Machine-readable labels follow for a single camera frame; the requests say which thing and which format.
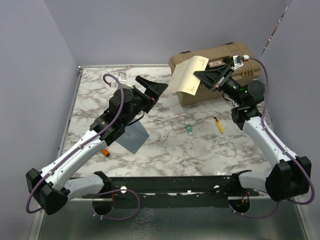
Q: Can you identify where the aluminium table frame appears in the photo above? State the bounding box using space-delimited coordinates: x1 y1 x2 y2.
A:
29 65 317 240

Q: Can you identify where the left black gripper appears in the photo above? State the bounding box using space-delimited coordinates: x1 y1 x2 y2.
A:
122 76 168 127

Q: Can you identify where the tan plastic toolbox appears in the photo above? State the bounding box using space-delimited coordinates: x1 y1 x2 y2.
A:
168 42 262 107

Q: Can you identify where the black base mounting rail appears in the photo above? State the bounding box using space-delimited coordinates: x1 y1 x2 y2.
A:
86 172 258 212

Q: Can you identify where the grey blue envelope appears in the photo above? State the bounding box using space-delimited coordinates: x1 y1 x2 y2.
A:
116 121 150 154

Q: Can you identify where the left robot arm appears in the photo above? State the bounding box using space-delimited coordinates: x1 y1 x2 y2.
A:
25 76 168 215

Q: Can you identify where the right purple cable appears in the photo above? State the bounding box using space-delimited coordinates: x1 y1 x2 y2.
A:
231 56 316 220

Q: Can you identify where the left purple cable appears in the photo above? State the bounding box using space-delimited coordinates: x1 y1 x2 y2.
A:
25 73 141 221

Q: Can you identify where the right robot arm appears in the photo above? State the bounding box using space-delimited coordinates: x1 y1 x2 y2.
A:
193 64 312 202

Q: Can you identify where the purple cable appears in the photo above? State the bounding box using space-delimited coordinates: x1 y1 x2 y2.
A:
231 56 316 220
25 73 141 221

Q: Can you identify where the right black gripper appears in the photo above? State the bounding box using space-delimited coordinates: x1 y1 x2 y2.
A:
193 64 244 106

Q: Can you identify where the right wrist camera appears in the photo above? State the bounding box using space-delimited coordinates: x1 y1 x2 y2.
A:
229 55 250 71

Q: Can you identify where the cream paper letter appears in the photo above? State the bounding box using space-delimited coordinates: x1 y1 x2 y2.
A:
167 55 209 96

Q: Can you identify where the green white glue stick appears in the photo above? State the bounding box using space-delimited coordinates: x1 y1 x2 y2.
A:
185 122 193 135

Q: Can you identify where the orange handled screwdriver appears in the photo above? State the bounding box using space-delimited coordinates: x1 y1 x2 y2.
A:
101 149 110 157

